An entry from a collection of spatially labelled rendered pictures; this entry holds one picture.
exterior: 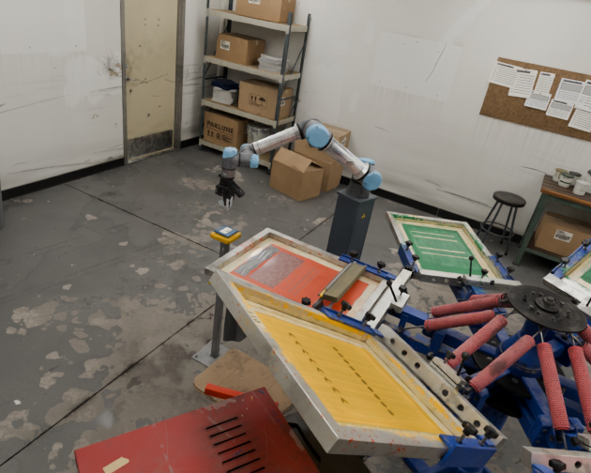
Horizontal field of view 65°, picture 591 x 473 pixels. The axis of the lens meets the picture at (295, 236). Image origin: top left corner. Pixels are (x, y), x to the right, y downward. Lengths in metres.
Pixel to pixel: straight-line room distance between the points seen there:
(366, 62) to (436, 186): 1.73
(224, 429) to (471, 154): 4.87
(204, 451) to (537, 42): 5.06
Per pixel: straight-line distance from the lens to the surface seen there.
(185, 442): 1.46
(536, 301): 2.09
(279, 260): 2.52
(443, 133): 5.87
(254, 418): 1.52
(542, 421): 1.99
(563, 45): 5.66
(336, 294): 2.15
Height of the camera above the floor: 2.27
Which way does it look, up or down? 28 degrees down
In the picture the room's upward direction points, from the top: 10 degrees clockwise
